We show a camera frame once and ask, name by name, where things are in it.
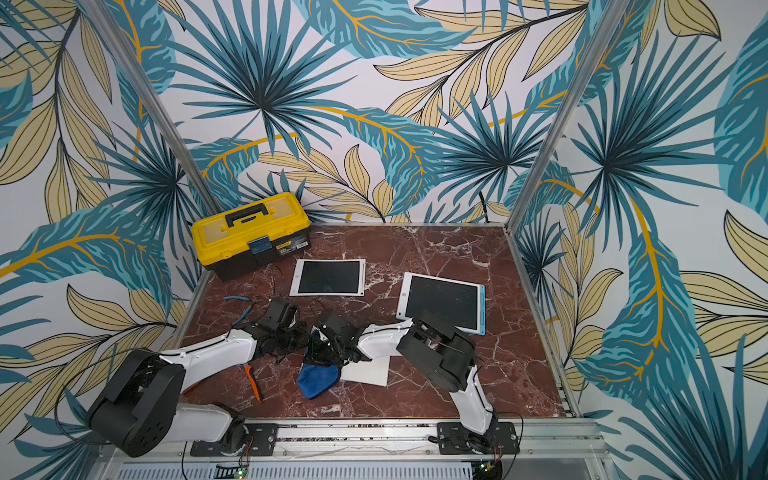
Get blue microfiber cloth black trim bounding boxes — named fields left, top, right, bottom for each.
left=297, top=331, right=341, bottom=399

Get white drawing tablet front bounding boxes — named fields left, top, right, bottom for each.
left=340, top=356, right=390, bottom=387

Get white drawing tablet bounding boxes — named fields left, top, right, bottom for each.
left=290, top=259, right=366, bottom=297
left=340, top=356, right=390, bottom=387

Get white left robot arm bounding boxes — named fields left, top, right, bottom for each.
left=86, top=299, right=308, bottom=458

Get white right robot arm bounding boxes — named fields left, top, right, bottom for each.
left=304, top=310, right=520, bottom=458

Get blue framed drawing tablet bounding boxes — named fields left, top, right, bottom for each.
left=396, top=272, right=486, bottom=336

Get yellow black toolbox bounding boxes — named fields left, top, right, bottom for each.
left=192, top=192, right=311, bottom=282

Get blue handled pliers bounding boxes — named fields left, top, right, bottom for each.
left=223, top=294, right=260, bottom=328

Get orange handled cutter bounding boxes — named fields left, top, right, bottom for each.
left=244, top=364, right=262, bottom=402

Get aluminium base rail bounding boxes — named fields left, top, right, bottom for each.
left=89, top=418, right=619, bottom=479

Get left aluminium corner post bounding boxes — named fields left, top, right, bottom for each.
left=81, top=0, right=222, bottom=215

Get aluminium corner post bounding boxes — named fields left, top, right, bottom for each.
left=81, top=0, right=222, bottom=215
left=505, top=0, right=629, bottom=236

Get right aluminium corner post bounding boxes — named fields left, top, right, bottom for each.
left=505, top=0, right=629, bottom=236

